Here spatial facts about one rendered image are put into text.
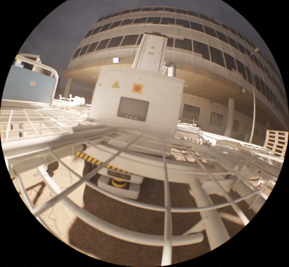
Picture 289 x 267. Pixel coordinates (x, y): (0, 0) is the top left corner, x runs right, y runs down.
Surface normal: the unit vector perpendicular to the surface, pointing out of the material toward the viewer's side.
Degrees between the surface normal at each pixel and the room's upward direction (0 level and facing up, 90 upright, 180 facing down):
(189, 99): 90
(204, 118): 90
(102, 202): 0
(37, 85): 90
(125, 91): 90
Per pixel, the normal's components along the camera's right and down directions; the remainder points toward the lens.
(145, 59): 0.01, 0.07
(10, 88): 0.97, 0.21
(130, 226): 0.20, -0.98
